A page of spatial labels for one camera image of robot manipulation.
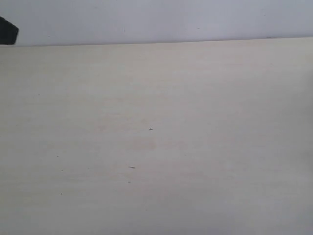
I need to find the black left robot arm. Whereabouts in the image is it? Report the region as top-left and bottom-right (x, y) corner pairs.
(0, 17), (19, 45)

